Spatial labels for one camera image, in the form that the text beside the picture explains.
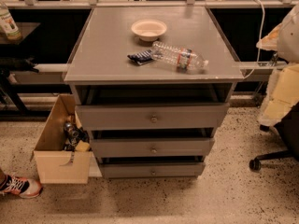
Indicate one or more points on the green labelled bottle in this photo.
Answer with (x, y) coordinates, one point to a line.
(8, 25)

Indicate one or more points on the grey drawer cabinet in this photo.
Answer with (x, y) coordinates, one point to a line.
(101, 73)

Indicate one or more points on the yellow sponge in box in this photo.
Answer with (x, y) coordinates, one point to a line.
(82, 146)

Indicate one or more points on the clear plastic water bottle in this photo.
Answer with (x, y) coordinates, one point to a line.
(181, 58)

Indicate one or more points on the white paper bowl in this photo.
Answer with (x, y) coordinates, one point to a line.
(149, 30)

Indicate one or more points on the grey bottom drawer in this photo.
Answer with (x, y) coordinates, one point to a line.
(151, 170)

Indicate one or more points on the grey top drawer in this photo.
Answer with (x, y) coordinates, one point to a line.
(145, 117)

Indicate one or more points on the grey drawer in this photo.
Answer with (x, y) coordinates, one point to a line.
(151, 147)
(151, 170)
(145, 117)

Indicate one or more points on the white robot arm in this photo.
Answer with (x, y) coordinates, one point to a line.
(282, 92)

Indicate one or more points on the red white sneaker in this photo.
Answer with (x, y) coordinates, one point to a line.
(23, 187)

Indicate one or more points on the cardboard box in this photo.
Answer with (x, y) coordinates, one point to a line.
(54, 164)

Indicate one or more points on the blue snack packet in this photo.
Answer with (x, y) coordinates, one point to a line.
(141, 58)

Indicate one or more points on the black side table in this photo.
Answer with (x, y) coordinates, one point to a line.
(12, 64)

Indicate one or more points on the metal can in box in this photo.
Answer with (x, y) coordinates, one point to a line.
(71, 129)

